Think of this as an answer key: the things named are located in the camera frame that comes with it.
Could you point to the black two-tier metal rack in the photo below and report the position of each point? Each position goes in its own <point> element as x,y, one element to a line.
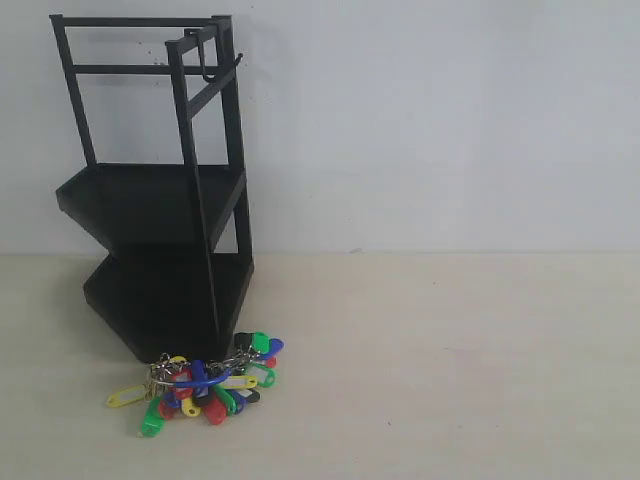
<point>178,239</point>

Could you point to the colourful key tag bunch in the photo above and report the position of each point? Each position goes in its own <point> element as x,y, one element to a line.
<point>216,390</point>

